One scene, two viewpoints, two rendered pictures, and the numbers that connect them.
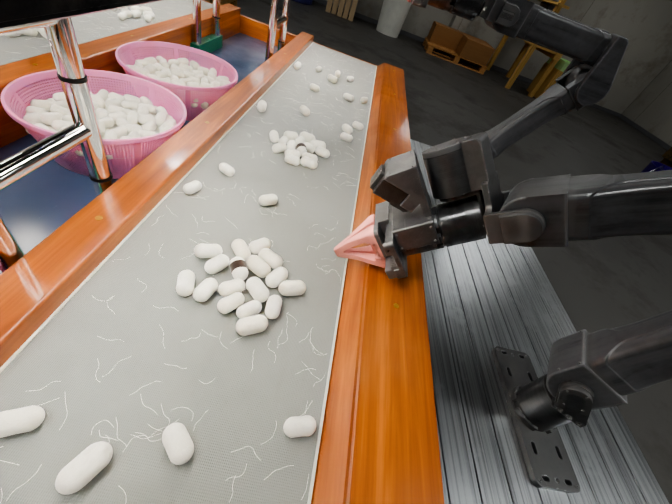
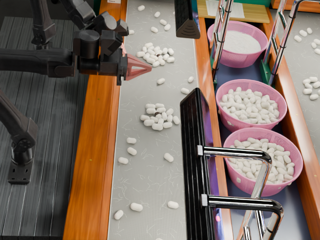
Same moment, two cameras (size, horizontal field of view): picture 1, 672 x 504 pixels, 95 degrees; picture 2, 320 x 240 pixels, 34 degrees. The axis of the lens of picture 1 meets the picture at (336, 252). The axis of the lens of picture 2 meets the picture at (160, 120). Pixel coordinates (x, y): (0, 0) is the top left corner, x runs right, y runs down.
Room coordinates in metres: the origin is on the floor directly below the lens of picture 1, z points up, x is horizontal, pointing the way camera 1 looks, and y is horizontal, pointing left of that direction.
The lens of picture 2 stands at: (2.01, 0.22, 1.96)
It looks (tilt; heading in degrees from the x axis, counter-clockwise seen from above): 41 degrees down; 182
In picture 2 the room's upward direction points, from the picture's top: 8 degrees clockwise
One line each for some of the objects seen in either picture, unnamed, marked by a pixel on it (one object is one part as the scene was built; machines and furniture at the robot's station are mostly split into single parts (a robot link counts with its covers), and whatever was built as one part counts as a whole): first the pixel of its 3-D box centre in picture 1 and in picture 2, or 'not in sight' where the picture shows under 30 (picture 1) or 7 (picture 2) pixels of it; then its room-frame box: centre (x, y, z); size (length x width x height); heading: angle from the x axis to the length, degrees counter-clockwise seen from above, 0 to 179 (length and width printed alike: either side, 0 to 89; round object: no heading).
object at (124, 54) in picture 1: (182, 83); (259, 164); (0.74, 0.53, 0.72); 0.27 x 0.27 x 0.10
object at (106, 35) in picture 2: not in sight; (112, 50); (0.81, 0.01, 1.13); 0.07 x 0.06 x 0.11; 11
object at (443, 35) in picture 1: (457, 47); not in sight; (8.03, -0.69, 0.23); 1.30 x 0.86 x 0.45; 101
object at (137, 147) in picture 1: (109, 126); (248, 110); (0.47, 0.49, 0.72); 0.27 x 0.27 x 0.10
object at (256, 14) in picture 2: not in sight; (232, 11); (-0.19, 0.40, 0.77); 0.33 x 0.15 x 0.01; 98
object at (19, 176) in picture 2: not in sight; (22, 152); (0.86, -0.26, 0.71); 0.20 x 0.07 x 0.08; 11
